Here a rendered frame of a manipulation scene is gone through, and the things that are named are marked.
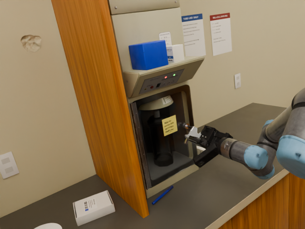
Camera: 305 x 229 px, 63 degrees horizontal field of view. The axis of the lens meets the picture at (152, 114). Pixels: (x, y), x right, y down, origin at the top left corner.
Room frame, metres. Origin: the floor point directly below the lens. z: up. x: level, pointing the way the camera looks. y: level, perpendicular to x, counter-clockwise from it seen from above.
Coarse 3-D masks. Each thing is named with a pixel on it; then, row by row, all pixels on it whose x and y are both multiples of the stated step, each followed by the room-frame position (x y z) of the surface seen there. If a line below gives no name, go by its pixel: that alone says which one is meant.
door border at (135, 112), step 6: (132, 114) 0.94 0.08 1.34; (138, 120) 0.95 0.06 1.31; (138, 126) 0.95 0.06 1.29; (138, 132) 0.94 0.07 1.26; (138, 138) 0.94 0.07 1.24; (144, 150) 0.95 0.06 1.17; (144, 156) 0.95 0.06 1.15; (144, 162) 0.94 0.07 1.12; (144, 168) 0.94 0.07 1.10; (150, 186) 0.95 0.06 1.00
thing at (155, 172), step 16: (160, 96) 1.01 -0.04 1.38; (176, 96) 1.06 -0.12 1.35; (144, 112) 0.97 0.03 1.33; (160, 112) 1.01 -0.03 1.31; (176, 112) 1.05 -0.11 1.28; (192, 112) 1.10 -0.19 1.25; (144, 128) 0.96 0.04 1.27; (160, 128) 1.00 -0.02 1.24; (144, 144) 0.95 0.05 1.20; (160, 144) 0.99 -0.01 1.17; (176, 144) 1.04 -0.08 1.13; (192, 144) 1.09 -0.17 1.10; (160, 160) 0.99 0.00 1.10; (176, 160) 1.03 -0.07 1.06; (192, 160) 1.08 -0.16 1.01; (160, 176) 0.98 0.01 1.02
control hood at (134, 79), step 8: (192, 56) 1.06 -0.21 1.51; (200, 56) 1.02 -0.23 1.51; (168, 64) 0.94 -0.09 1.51; (176, 64) 0.94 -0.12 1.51; (184, 64) 0.96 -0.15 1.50; (192, 64) 1.00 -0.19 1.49; (200, 64) 1.03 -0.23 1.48; (128, 72) 0.91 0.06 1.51; (136, 72) 0.87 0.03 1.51; (144, 72) 0.86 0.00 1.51; (152, 72) 0.88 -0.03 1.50; (160, 72) 0.91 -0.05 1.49; (168, 72) 0.94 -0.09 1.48; (184, 72) 1.01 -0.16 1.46; (192, 72) 1.05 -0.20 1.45; (128, 80) 0.92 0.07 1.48; (136, 80) 0.87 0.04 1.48; (184, 80) 1.06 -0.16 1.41; (128, 88) 0.93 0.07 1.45; (136, 88) 0.90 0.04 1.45; (160, 88) 1.00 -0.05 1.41; (128, 96) 0.94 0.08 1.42
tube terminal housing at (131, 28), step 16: (112, 16) 0.95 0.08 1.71; (128, 16) 0.98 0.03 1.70; (144, 16) 1.02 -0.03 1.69; (160, 16) 1.06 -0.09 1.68; (176, 16) 1.10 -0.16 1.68; (128, 32) 0.98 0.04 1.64; (144, 32) 1.01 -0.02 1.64; (160, 32) 1.05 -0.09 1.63; (176, 32) 1.10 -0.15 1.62; (128, 48) 0.97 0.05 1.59; (128, 64) 0.96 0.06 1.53; (144, 96) 0.99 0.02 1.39; (176, 176) 1.04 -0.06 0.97
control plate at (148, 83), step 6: (174, 72) 0.96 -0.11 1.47; (180, 72) 0.99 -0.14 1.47; (150, 78) 0.90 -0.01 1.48; (156, 78) 0.92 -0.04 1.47; (162, 78) 0.95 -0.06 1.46; (168, 78) 0.97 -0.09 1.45; (174, 78) 1.00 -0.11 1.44; (144, 84) 0.90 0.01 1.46; (150, 84) 0.93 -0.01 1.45; (156, 84) 0.95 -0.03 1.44; (162, 84) 0.98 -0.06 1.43; (168, 84) 1.01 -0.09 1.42; (144, 90) 0.94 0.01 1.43; (150, 90) 0.96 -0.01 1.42
